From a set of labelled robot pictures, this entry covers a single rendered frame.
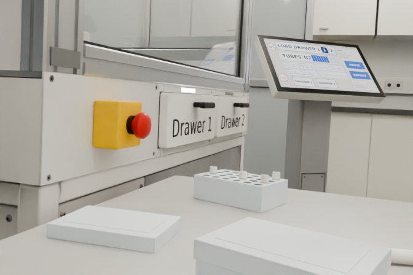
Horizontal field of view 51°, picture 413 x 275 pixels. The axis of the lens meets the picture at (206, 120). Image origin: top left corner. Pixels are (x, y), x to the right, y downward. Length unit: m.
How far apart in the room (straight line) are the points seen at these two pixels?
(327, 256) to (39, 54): 0.42
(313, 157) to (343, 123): 1.92
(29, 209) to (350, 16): 3.80
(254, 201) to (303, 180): 1.27
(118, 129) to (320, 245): 0.37
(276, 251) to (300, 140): 1.55
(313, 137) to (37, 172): 1.45
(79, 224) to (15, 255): 0.07
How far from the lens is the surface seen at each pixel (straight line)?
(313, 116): 1.88
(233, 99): 1.26
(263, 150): 2.55
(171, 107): 0.86
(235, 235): 0.36
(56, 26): 0.60
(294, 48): 1.89
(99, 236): 0.48
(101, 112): 0.65
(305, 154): 1.88
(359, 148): 3.82
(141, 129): 0.64
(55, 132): 0.60
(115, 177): 0.74
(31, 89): 0.59
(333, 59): 1.96
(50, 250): 0.48
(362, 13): 4.21
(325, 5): 4.22
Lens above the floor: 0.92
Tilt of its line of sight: 3 degrees down
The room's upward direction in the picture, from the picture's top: 3 degrees clockwise
